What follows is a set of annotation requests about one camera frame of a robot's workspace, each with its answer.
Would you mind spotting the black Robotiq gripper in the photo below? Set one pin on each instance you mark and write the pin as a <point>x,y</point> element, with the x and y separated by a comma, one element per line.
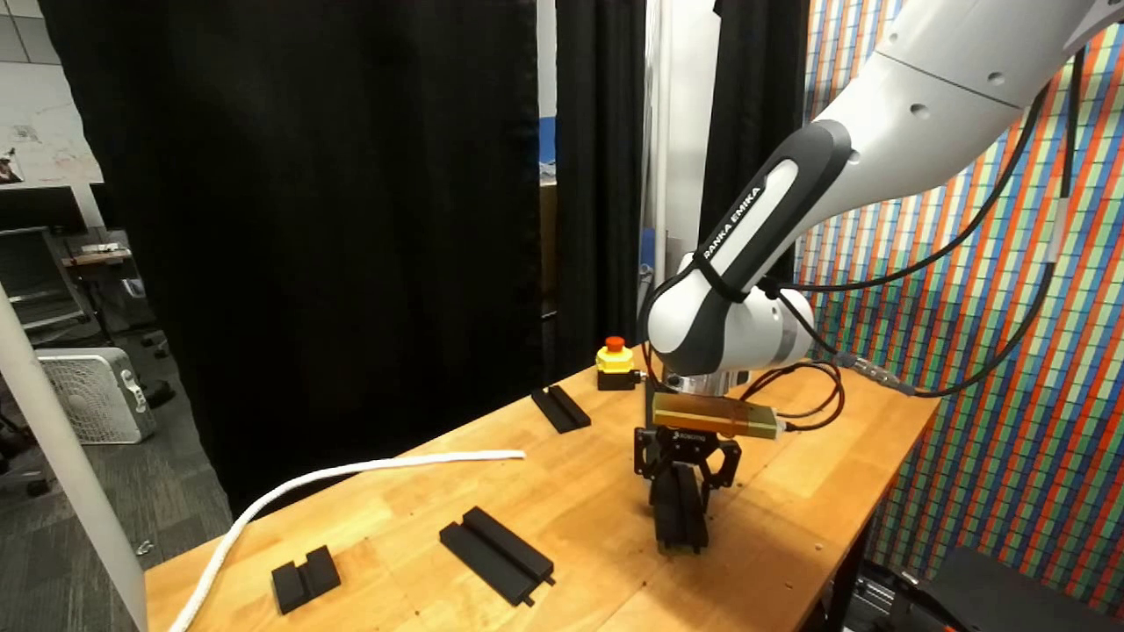
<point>691,443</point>

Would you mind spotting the long black track pad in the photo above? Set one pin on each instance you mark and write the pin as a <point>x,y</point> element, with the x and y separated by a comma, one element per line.
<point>495,553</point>
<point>679,511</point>
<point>558,410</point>

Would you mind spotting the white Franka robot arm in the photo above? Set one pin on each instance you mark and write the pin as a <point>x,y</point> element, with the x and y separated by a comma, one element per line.
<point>914,106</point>

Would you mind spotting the yellow emergency stop button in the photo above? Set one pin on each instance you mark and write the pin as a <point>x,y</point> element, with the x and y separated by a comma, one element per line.
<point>617,362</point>

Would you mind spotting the narrow black curtain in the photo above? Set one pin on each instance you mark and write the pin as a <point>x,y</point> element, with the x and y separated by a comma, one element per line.
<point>750,72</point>
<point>599,176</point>

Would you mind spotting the white plastic tube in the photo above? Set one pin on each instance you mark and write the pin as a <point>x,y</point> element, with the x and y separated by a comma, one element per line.
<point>353,473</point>

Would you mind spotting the white vertical pole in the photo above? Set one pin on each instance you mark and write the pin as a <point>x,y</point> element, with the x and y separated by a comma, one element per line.
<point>679,119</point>

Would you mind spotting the black case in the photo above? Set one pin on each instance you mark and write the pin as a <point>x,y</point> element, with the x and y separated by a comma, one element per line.
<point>1006,600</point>

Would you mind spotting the colourful checkered backdrop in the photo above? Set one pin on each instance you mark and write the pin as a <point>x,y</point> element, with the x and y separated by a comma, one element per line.
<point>1054,493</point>

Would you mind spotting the short black track pad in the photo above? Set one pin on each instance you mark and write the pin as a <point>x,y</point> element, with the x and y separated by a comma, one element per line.
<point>304,582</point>

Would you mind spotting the wide black curtain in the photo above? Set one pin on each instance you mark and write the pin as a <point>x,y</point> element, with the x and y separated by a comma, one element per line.
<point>294,233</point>

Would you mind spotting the grey equipment box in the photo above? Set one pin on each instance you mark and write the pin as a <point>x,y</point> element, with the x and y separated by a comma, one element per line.
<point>98,391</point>

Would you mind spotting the white desk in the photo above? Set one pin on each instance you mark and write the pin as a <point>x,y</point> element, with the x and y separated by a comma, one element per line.
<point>40,127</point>

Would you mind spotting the white frame post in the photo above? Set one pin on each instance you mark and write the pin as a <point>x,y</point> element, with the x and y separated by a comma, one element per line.
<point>72,468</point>

